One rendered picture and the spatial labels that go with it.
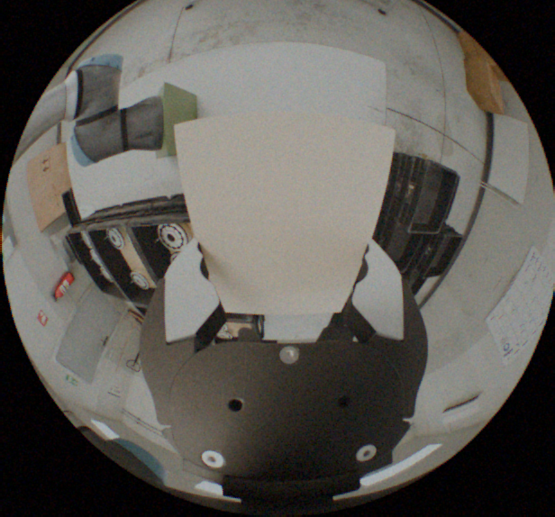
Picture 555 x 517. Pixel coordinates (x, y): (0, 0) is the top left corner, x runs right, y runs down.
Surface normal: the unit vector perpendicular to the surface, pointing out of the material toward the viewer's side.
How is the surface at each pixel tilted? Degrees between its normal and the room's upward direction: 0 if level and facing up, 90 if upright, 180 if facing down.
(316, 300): 0
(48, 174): 77
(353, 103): 0
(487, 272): 90
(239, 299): 0
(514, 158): 90
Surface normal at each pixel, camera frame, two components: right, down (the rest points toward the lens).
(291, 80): 0.00, 0.54
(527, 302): -1.00, -0.01
